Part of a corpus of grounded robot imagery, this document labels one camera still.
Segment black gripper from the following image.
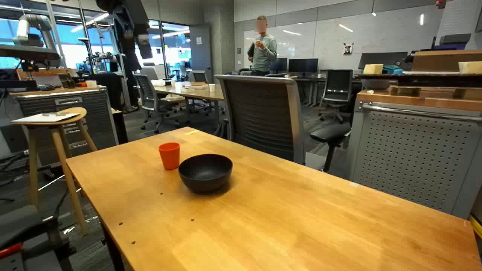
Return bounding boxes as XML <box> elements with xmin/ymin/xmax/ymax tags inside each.
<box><xmin>120</xmin><ymin>27</ymin><xmax>154</xmax><ymax>72</ymax></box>

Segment orange plastic cup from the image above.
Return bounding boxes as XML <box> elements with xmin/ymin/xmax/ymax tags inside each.
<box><xmin>158</xmin><ymin>141</ymin><xmax>181</xmax><ymax>171</ymax></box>

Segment grey swivel office chair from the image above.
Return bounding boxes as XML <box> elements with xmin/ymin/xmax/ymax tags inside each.
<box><xmin>131</xmin><ymin>72</ymin><xmax>188</xmax><ymax>135</ymax></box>

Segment grey door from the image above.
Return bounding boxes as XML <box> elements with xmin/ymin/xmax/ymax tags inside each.
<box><xmin>188</xmin><ymin>22</ymin><xmax>214</xmax><ymax>72</ymax></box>

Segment long light wooden desk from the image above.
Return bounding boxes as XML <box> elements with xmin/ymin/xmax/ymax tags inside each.
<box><xmin>149</xmin><ymin>80</ymin><xmax>227</xmax><ymax>138</ymax></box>

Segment grey drawer cabinet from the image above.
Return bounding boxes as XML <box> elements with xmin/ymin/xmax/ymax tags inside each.
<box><xmin>9</xmin><ymin>86</ymin><xmax>120</xmax><ymax>167</ymax></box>

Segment white sheet on stool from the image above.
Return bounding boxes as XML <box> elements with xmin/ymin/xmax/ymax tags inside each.
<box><xmin>11</xmin><ymin>110</ymin><xmax>81</xmax><ymax>126</ymax></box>

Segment wooden stool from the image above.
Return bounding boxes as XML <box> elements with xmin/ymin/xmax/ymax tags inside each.
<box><xmin>11</xmin><ymin>105</ymin><xmax>99</xmax><ymax>235</ymax></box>

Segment standing man in grey shirt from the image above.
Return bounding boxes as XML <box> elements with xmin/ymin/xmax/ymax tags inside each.
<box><xmin>248</xmin><ymin>13</ymin><xmax>279</xmax><ymax>77</ymax></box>

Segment black bowl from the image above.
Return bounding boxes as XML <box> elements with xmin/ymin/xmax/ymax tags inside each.
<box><xmin>178</xmin><ymin>152</ymin><xmax>235</xmax><ymax>196</ymax></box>

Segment grey mesh office chair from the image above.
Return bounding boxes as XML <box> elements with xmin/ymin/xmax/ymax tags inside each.
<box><xmin>214</xmin><ymin>74</ymin><xmax>306</xmax><ymax>165</ymax></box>

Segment black office chair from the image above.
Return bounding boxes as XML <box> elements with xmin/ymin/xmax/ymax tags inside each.
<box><xmin>309</xmin><ymin>68</ymin><xmax>355</xmax><ymax>173</ymax></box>

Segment small yellow foam block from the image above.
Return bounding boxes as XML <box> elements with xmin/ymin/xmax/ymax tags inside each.
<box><xmin>361</xmin><ymin>62</ymin><xmax>386</xmax><ymax>77</ymax></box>

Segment wide black computer monitor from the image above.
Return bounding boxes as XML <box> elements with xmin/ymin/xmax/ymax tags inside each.
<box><xmin>357</xmin><ymin>51</ymin><xmax>410</xmax><ymax>71</ymax></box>

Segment brown box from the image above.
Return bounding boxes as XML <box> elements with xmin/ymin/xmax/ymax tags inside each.
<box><xmin>410</xmin><ymin>48</ymin><xmax>482</xmax><ymax>74</ymax></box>

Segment orange handled black clamp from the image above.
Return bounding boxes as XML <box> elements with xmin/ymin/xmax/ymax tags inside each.
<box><xmin>0</xmin><ymin>241</ymin><xmax>26</xmax><ymax>260</ymax></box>

